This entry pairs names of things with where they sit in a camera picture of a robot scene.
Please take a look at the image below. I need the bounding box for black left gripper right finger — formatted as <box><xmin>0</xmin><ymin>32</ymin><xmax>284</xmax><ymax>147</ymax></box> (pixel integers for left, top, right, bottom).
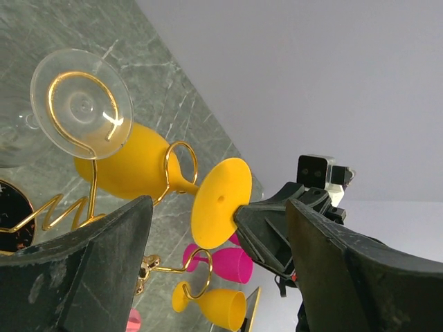
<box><xmin>286</xmin><ymin>200</ymin><xmax>442</xmax><ymax>331</ymax></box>

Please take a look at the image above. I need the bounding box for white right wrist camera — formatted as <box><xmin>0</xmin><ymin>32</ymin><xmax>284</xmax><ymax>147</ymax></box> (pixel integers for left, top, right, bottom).
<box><xmin>296</xmin><ymin>154</ymin><xmax>356</xmax><ymax>207</ymax></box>

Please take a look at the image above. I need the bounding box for white board yellow rim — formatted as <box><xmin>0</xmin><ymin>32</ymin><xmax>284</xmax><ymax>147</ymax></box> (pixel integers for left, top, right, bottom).
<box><xmin>239</xmin><ymin>287</ymin><xmax>261</xmax><ymax>332</ymax></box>

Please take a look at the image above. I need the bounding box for small pink bottle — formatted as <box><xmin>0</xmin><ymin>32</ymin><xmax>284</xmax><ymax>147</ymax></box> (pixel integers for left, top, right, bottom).
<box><xmin>125</xmin><ymin>308</ymin><xmax>142</xmax><ymax>332</ymax></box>

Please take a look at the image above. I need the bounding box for pink wine glass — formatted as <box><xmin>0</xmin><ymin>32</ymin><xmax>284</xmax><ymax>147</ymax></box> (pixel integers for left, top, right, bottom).
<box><xmin>182</xmin><ymin>243</ymin><xmax>254</xmax><ymax>284</ymax></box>
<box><xmin>228</xmin><ymin>232</ymin><xmax>240</xmax><ymax>246</ymax></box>

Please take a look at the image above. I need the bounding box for yellow wine glass front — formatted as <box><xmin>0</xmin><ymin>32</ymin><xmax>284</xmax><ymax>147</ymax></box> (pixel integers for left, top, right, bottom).
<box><xmin>172</xmin><ymin>282</ymin><xmax>246</xmax><ymax>331</ymax></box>

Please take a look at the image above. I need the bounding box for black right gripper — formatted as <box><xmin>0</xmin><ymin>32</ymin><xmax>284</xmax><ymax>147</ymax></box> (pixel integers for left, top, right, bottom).
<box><xmin>233</xmin><ymin>182</ymin><xmax>346</xmax><ymax>277</ymax></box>

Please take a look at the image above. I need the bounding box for gold wire glass rack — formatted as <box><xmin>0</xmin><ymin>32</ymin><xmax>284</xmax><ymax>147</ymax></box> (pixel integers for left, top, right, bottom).
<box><xmin>0</xmin><ymin>71</ymin><xmax>214</xmax><ymax>300</ymax></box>

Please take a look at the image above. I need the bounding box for yellow wine glass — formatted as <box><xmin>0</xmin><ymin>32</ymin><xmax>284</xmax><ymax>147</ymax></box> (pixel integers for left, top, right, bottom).
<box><xmin>172</xmin><ymin>282</ymin><xmax>246</xmax><ymax>331</ymax></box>
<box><xmin>73</xmin><ymin>121</ymin><xmax>253</xmax><ymax>250</ymax></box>

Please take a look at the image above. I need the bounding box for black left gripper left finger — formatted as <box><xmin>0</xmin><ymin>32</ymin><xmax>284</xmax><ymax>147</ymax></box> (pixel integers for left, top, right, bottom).
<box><xmin>1</xmin><ymin>196</ymin><xmax>153</xmax><ymax>331</ymax></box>

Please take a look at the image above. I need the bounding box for clear wine glass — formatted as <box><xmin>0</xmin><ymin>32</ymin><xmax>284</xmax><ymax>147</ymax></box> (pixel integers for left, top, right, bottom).
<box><xmin>1</xmin><ymin>49</ymin><xmax>134</xmax><ymax>168</ymax></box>

